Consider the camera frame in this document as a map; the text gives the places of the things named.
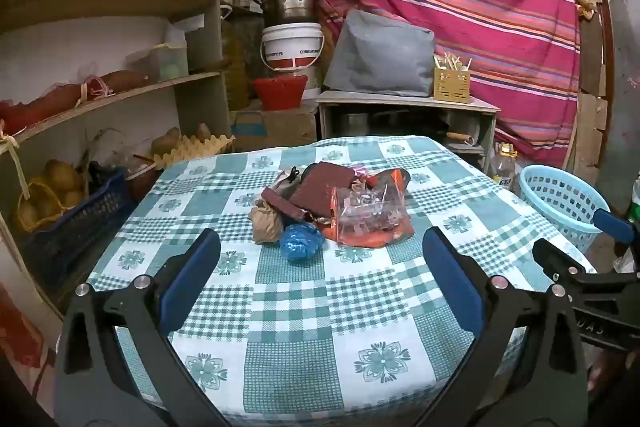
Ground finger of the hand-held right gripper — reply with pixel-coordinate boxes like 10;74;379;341
591;208;640;248
531;237;601;288

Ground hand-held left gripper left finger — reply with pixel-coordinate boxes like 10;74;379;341
54;228;236;427

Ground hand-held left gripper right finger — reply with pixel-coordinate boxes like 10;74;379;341
415;227;588;427

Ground light blue plastic basket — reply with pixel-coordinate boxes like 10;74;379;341
518;165;612;253

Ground orange wrapper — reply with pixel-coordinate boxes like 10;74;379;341
320;169;416;249

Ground brown paper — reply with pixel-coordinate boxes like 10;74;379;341
250;206;286;244

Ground blue plastic bag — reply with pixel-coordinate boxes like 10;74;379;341
279;223;326;262

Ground dark grey wrapper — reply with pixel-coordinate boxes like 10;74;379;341
271;167;302;204

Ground maroon packet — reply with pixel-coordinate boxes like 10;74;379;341
262;162;357;225

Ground green plastic bag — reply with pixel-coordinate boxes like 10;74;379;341
627;177;640;223

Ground clear oil bottle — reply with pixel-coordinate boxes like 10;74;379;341
492;142;518;190

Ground green checkered tablecloth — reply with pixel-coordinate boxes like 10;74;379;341
87;136;598;427

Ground dark blue plastic crate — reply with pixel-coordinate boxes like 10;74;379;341
22;169;136;278

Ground yellow egg tray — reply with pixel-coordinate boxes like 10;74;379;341
152;134;235;170

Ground yellow net bag of potatoes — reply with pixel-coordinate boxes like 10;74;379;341
17;159;86;233

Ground grey metal door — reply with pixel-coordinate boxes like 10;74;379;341
602;0;640;218

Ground cardboard box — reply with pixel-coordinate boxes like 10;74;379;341
231;107;318;152

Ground small steel pot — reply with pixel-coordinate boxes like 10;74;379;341
337;111;371;136

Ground low wooden cabinet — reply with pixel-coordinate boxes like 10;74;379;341
316;89;502;168

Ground wooden utensil holder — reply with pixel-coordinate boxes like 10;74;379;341
433;68;472;104

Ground red plastic basket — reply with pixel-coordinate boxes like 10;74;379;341
251;76;308;111

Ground red net bag of sweet potatoes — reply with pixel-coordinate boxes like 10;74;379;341
0;69;151;132

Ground bundle of chopsticks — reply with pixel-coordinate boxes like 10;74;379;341
434;53;473;72

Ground clear plastic container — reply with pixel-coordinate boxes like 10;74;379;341
127;42;190;80

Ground yellow oil jug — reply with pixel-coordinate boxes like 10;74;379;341
220;4;253;112

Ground grey fabric bag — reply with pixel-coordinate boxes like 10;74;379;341
324;9;436;98

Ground white plastic bucket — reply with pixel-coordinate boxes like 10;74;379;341
260;23;325;72

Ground large steel pot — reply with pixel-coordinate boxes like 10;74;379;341
259;0;319;28

